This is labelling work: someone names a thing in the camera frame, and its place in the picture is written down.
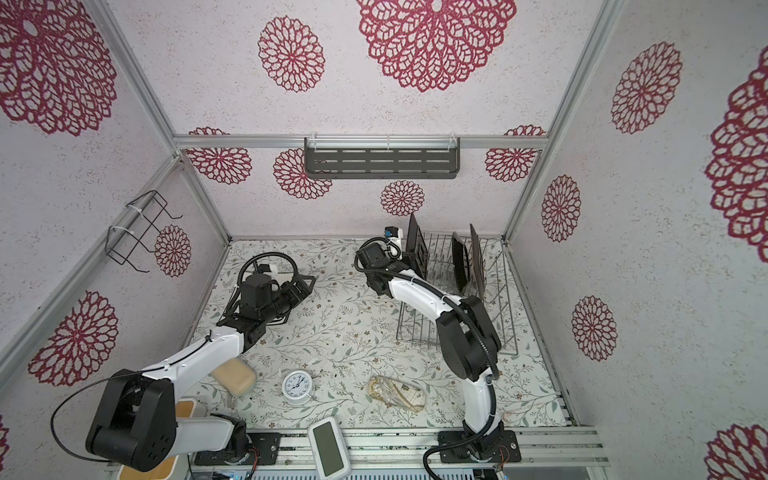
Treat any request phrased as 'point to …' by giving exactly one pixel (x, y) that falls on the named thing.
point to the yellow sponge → (236, 376)
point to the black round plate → (459, 262)
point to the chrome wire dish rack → (416, 327)
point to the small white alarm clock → (297, 387)
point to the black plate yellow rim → (476, 259)
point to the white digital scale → (328, 450)
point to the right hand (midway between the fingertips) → (413, 252)
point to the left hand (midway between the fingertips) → (308, 289)
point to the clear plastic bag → (401, 393)
